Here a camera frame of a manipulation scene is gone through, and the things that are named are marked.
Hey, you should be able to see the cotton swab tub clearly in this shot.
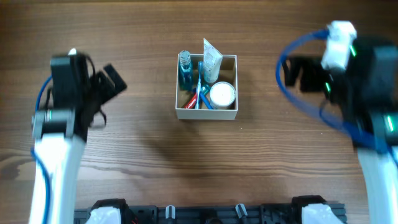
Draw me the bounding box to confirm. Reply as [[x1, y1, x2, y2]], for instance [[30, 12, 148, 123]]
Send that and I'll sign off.
[[210, 82, 236, 110]]

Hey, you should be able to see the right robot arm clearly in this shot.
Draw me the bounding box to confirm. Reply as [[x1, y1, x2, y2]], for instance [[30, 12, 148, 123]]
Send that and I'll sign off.
[[275, 36, 397, 223]]

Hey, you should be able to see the blue white toothbrush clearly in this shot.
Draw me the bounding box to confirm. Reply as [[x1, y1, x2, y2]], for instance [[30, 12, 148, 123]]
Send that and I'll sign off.
[[195, 61, 203, 110]]

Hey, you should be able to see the white lotion tube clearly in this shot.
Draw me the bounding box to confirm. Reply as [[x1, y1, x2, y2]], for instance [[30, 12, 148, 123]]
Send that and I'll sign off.
[[203, 39, 223, 83]]

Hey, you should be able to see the blue mouthwash bottle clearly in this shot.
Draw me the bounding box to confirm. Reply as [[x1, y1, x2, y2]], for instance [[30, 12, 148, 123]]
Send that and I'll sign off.
[[178, 50, 193, 91]]

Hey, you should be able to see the blue disposable razor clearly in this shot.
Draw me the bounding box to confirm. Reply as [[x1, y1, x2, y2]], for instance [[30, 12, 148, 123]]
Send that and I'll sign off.
[[200, 93, 213, 110]]

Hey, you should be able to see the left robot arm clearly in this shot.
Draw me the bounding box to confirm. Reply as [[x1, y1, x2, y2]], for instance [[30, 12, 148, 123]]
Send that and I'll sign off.
[[29, 49, 127, 223]]

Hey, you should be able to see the white square container box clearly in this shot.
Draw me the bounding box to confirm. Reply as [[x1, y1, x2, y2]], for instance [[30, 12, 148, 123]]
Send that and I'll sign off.
[[175, 55, 239, 120]]

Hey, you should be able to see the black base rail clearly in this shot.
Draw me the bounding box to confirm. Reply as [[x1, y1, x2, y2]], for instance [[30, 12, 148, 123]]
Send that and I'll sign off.
[[73, 195, 348, 224]]

